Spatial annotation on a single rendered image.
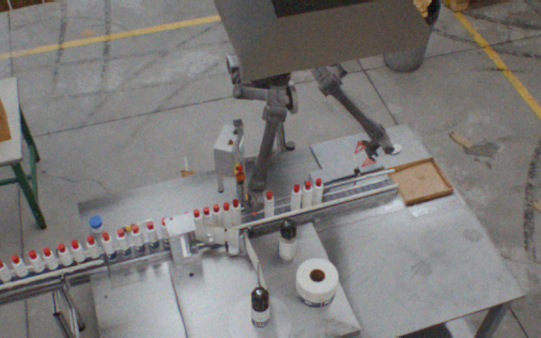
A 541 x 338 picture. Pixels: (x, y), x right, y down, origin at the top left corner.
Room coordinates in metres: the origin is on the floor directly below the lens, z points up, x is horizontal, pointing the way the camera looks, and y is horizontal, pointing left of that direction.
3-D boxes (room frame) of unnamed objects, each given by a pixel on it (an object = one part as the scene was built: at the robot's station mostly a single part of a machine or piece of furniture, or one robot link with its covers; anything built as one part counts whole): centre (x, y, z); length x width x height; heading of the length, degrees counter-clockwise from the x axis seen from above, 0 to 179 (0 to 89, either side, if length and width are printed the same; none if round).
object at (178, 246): (1.85, 0.43, 1.01); 0.14 x 0.13 x 0.26; 109
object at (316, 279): (1.63, -0.24, 0.95); 0.20 x 0.20 x 0.14
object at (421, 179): (2.39, -0.89, 0.85); 0.30 x 0.26 x 0.04; 109
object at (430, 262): (1.93, -0.12, 0.82); 2.10 x 1.31 x 0.02; 109
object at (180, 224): (1.85, 0.43, 1.14); 0.14 x 0.11 x 0.01; 109
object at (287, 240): (1.84, -0.10, 1.03); 0.09 x 0.09 x 0.30
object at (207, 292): (1.61, 0.03, 0.86); 0.80 x 0.67 x 0.05; 109
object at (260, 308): (1.45, 0.03, 1.04); 0.09 x 0.09 x 0.29
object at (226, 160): (2.12, 0.19, 1.38); 0.17 x 0.10 x 0.19; 164
